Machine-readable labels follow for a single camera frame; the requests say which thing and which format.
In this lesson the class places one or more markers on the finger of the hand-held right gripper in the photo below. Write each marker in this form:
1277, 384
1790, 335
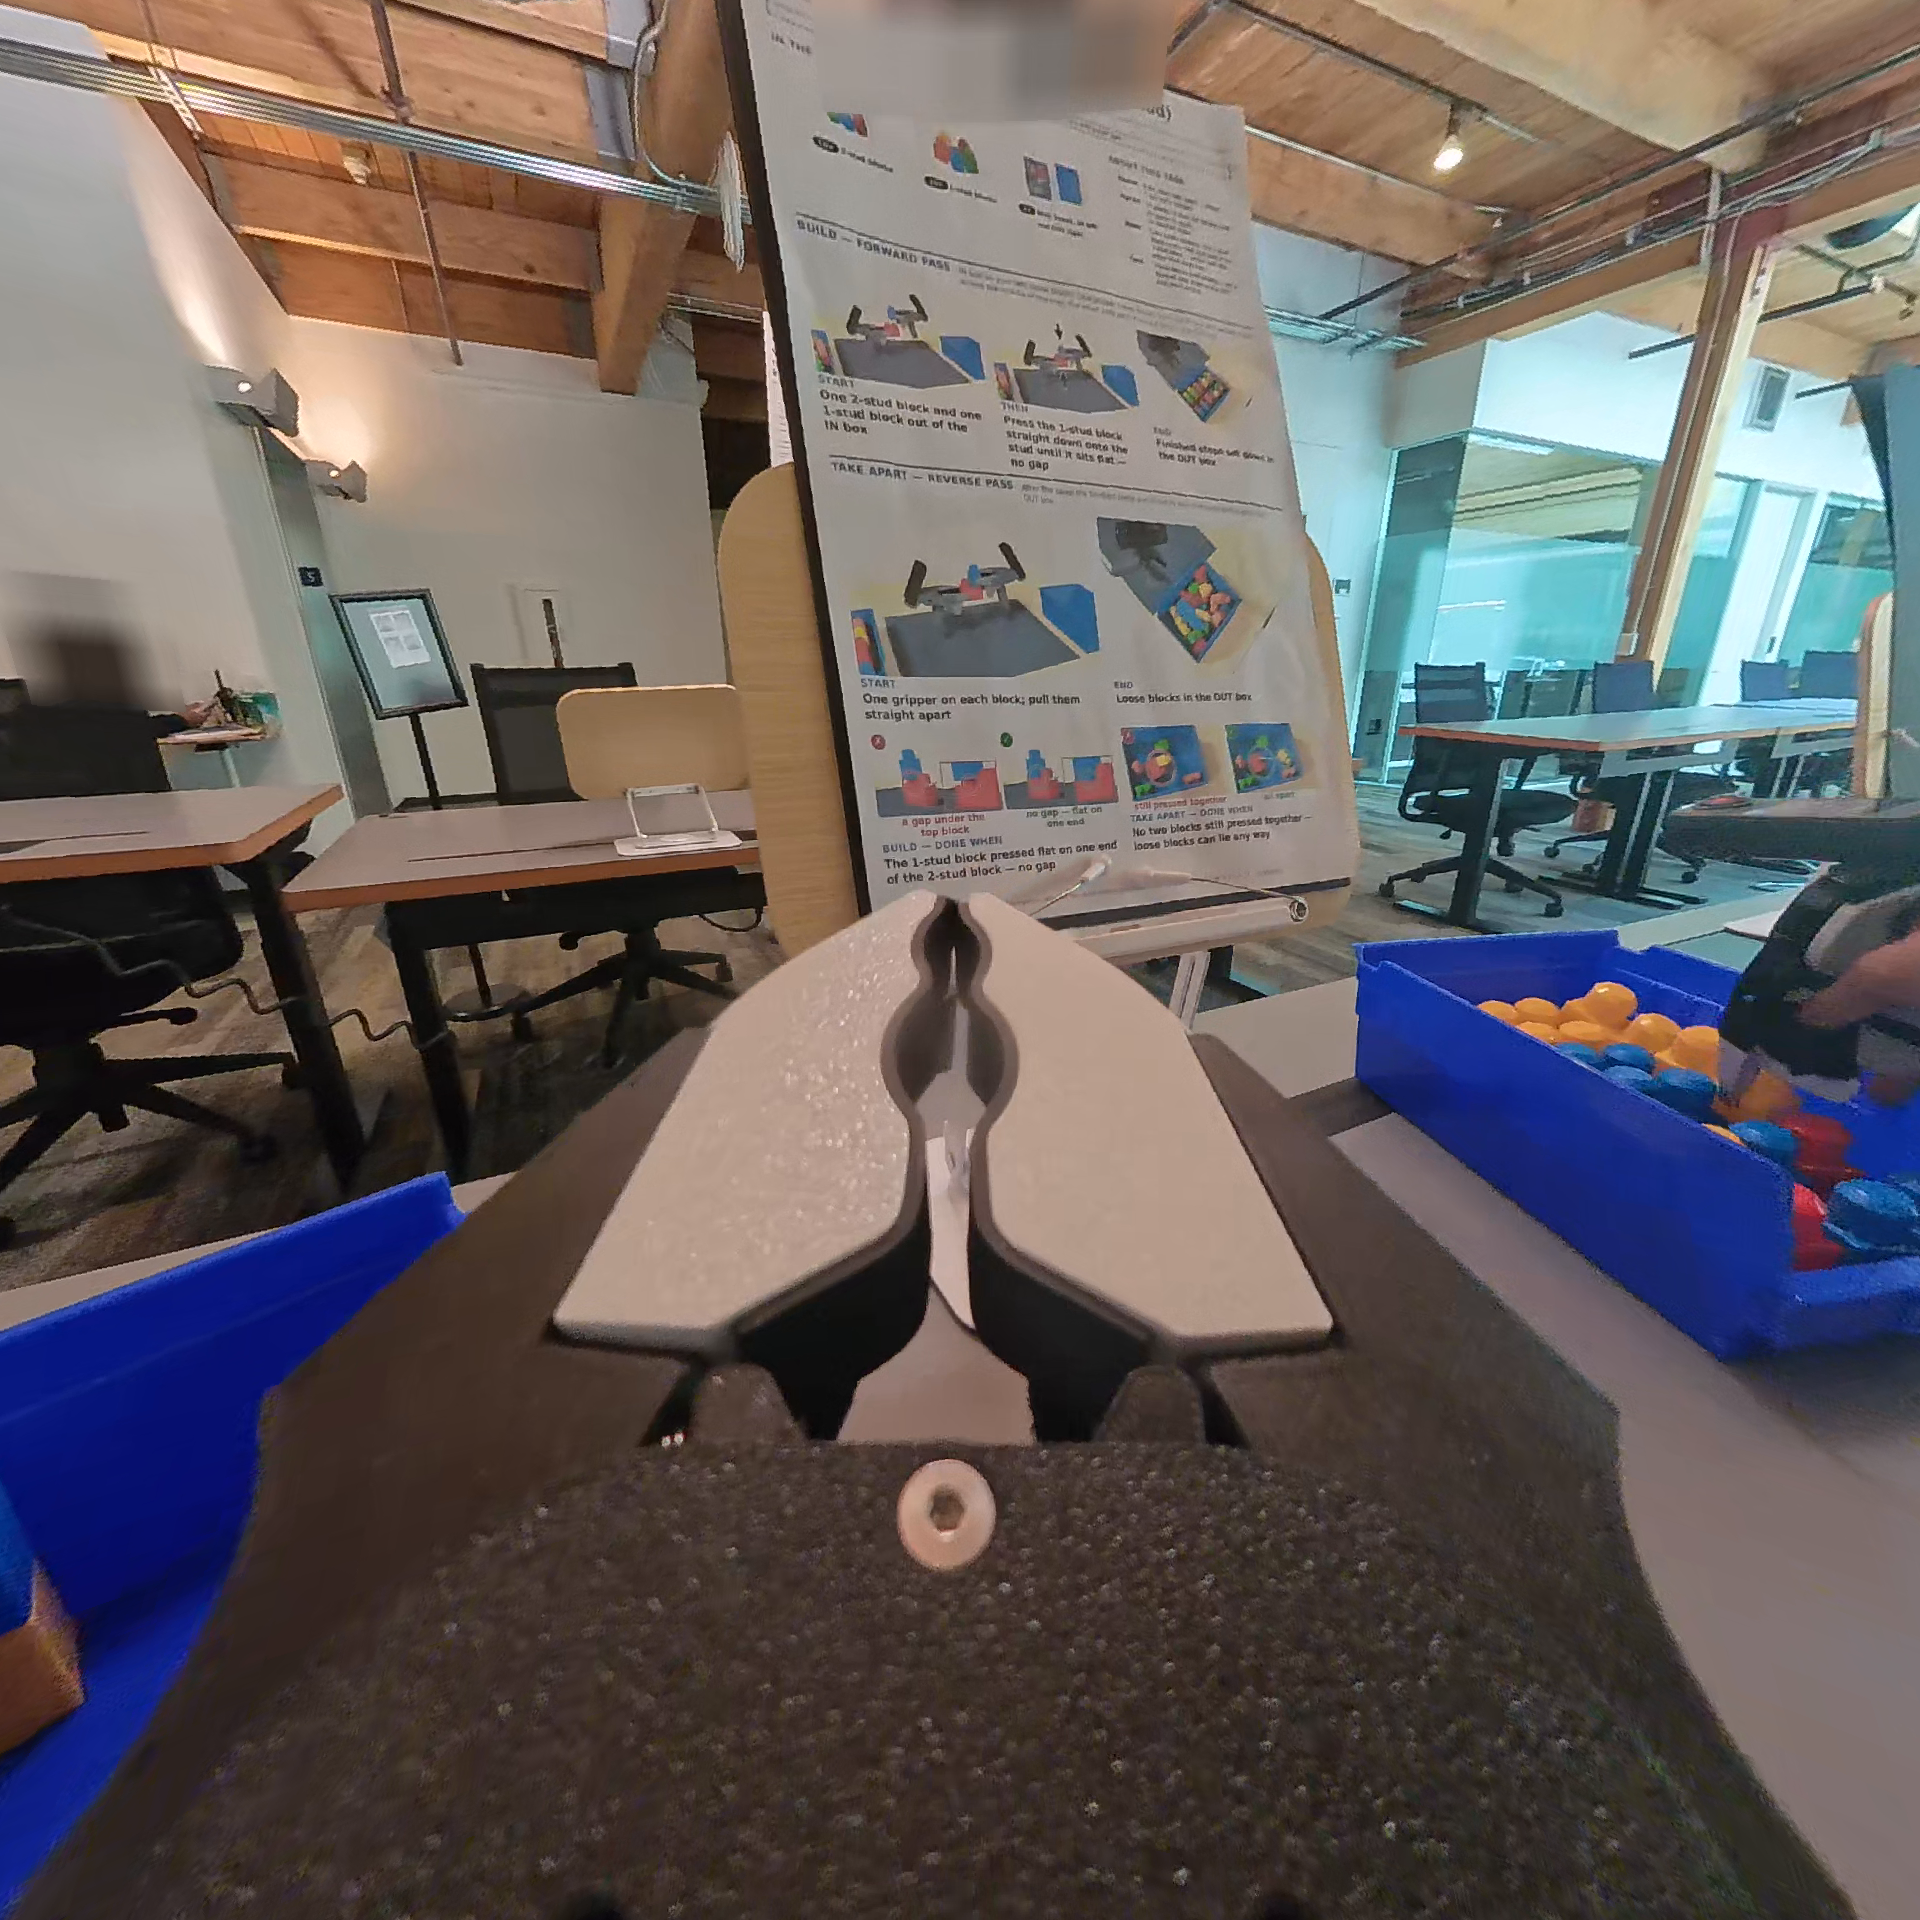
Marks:
1752, 1073

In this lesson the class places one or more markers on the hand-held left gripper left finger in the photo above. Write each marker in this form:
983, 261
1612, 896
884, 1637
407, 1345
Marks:
750, 1141

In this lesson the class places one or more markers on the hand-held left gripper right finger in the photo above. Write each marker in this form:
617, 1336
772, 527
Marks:
1156, 1172

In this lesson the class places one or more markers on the row of mixed mega blocks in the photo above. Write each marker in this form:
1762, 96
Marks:
1636, 1037

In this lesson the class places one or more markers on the blue plastic bin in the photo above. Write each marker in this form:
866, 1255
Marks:
149, 1382
1529, 1109

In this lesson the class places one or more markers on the yellow mega block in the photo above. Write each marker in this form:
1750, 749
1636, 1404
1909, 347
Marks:
37, 1681

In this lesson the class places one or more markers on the person's right hand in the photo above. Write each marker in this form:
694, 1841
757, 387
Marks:
1894, 990

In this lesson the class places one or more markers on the long wooden desk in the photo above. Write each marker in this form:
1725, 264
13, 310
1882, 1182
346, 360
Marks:
1621, 728

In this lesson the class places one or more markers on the black office chair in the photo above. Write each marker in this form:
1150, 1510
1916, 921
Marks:
89, 945
524, 721
1629, 692
1454, 796

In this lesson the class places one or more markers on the wooden top desk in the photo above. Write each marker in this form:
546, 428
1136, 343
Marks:
524, 856
149, 827

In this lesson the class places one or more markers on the small cluttered shelf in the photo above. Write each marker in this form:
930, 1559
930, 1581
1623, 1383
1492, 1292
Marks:
225, 717

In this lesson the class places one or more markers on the pendant light bulb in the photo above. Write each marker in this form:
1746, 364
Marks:
1449, 148

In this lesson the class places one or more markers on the wooden support post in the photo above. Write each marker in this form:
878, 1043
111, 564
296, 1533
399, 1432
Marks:
1703, 452

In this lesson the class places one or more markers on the wall mounted light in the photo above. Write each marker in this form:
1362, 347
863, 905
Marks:
342, 481
260, 399

